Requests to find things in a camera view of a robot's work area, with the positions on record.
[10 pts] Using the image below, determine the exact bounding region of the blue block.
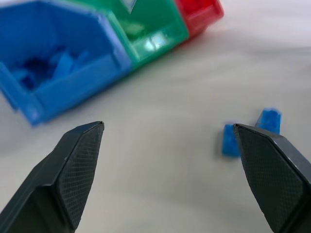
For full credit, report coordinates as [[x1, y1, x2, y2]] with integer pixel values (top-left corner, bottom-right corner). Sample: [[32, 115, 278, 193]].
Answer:
[[11, 57, 53, 92], [221, 124, 242, 158], [254, 108, 284, 135], [50, 50, 94, 80]]

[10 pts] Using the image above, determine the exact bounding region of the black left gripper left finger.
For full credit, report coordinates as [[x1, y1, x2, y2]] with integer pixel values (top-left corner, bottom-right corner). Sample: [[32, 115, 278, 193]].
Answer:
[[0, 120, 105, 233]]

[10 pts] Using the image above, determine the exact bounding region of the green plastic bin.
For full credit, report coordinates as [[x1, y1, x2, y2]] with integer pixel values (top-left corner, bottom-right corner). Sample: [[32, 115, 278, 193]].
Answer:
[[72, 0, 190, 73]]

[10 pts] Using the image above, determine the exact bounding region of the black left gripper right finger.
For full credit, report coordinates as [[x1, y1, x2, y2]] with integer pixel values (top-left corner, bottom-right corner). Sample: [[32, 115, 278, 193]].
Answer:
[[233, 123, 311, 233]]

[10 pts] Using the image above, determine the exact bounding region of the red plastic bin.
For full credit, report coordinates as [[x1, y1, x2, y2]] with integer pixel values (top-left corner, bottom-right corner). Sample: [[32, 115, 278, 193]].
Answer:
[[173, 0, 225, 40]]

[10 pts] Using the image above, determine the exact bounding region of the blue plastic bin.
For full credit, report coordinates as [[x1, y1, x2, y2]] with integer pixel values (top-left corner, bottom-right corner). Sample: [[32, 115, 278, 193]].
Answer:
[[0, 0, 133, 126]]

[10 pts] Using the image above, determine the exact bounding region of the green block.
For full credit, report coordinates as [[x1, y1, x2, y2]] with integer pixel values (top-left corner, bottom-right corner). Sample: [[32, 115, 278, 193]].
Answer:
[[121, 18, 148, 39]]

